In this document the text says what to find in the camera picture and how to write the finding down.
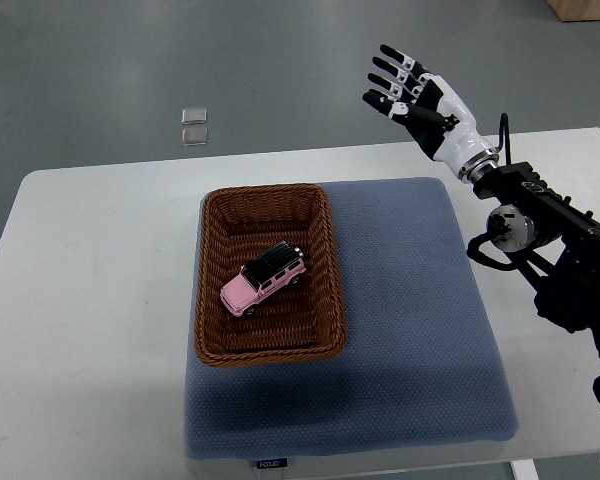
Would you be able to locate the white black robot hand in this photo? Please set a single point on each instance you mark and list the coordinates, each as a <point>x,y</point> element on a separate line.
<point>439,121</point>

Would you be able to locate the pink toy car black roof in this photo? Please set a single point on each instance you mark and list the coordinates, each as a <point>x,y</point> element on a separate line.
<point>261,277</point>

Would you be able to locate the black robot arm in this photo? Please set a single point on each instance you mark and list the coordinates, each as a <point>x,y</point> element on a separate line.
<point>534,230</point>

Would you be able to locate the brown wicker basket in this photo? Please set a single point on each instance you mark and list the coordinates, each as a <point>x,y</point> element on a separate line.
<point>305,321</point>

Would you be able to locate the wooden box corner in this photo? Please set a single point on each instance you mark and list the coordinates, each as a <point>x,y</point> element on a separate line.
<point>576,10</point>

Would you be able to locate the upper metal floor plate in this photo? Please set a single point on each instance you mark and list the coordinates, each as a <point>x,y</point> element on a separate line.
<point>194,115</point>

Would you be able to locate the blue grey cushion mat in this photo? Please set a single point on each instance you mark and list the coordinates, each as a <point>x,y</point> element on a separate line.
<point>420,367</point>

